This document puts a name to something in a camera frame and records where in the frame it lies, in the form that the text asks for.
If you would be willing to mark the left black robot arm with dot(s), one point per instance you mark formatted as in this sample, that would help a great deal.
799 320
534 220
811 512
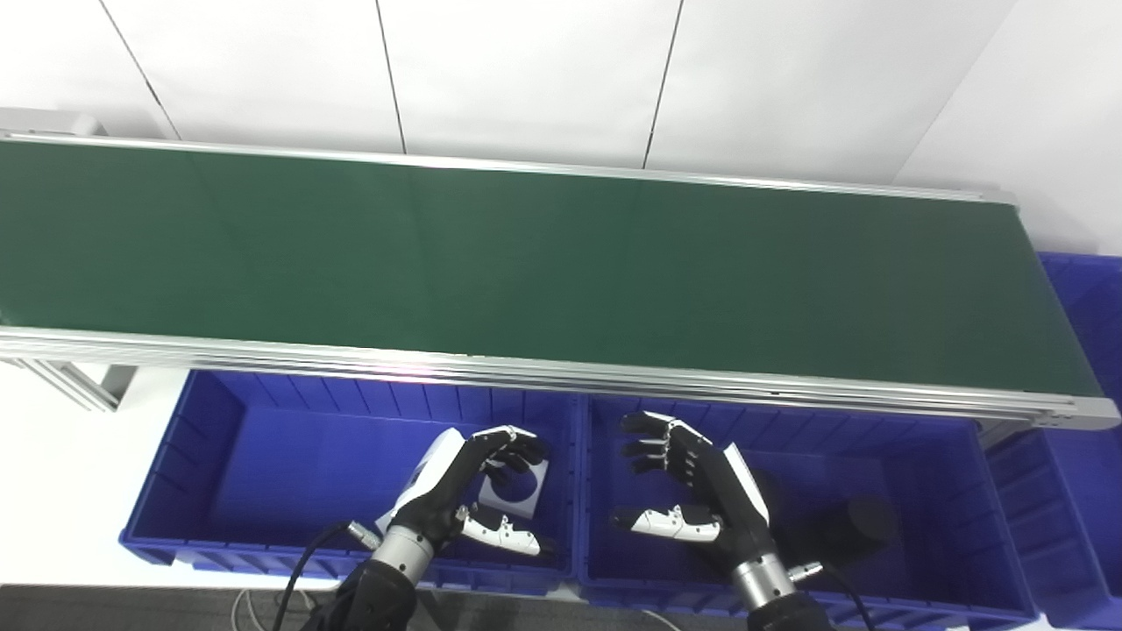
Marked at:
377 596

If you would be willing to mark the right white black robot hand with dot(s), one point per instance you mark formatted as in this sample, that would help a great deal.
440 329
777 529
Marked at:
732 508

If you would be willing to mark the blue plastic bin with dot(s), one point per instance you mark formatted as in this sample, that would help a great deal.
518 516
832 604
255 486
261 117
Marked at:
1078 491
263 473
947 526

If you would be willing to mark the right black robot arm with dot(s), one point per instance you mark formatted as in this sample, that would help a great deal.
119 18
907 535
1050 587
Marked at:
771 592

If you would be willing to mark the black cylinder part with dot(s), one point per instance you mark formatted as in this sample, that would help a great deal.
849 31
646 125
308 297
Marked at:
863 526

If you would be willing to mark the green conveyor belt aluminium frame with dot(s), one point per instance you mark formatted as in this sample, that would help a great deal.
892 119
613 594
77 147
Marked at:
526 263

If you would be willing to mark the white square part round hole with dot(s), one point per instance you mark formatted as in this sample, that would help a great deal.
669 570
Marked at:
528 504

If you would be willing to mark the grey conveyor end housing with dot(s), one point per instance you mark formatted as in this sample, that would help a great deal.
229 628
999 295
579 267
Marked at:
53 121

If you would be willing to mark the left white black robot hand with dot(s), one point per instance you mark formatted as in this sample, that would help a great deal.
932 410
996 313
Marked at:
429 491

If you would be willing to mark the aluminium conveyor leg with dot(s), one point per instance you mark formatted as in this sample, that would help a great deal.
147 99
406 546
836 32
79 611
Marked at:
995 431
79 386

